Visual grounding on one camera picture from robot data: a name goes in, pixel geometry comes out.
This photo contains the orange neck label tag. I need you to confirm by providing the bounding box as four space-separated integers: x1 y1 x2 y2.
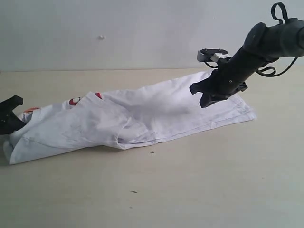
18 107 40 124

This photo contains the white t-shirt red lettering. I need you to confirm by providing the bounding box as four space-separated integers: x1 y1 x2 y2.
3 72 256 164

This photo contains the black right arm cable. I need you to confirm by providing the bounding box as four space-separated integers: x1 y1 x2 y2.
204 2 299 77

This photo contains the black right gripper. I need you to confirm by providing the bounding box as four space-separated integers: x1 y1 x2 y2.
190 47 267 107

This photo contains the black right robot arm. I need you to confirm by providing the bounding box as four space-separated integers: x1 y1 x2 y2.
190 18 304 108

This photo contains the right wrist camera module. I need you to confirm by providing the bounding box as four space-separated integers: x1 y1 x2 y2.
197 48 228 63

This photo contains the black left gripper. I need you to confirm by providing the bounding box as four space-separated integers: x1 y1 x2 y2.
0 95 25 135

